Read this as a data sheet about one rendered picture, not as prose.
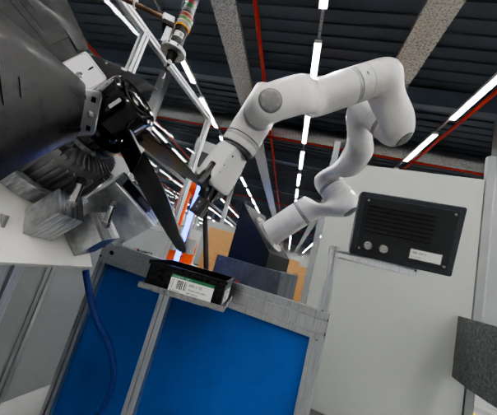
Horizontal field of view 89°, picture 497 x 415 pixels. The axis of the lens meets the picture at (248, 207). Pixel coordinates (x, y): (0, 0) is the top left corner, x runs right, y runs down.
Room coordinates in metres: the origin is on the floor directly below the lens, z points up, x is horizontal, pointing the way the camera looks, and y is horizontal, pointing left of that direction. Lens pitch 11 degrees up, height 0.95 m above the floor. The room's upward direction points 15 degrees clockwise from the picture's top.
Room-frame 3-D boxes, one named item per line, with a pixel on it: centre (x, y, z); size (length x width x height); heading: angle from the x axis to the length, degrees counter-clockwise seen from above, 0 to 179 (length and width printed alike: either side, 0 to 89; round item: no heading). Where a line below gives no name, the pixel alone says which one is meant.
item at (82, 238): (0.61, 0.34, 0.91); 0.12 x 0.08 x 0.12; 70
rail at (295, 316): (0.94, 0.11, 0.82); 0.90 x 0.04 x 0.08; 70
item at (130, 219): (0.70, 0.34, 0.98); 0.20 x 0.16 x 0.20; 70
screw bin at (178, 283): (0.77, 0.10, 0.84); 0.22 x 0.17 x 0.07; 84
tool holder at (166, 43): (0.64, 0.33, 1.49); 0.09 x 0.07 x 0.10; 105
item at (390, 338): (2.00, -1.19, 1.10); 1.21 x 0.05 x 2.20; 70
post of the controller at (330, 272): (0.79, -0.30, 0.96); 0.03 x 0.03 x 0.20; 70
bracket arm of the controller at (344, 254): (0.76, -0.39, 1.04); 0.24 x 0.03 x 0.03; 70
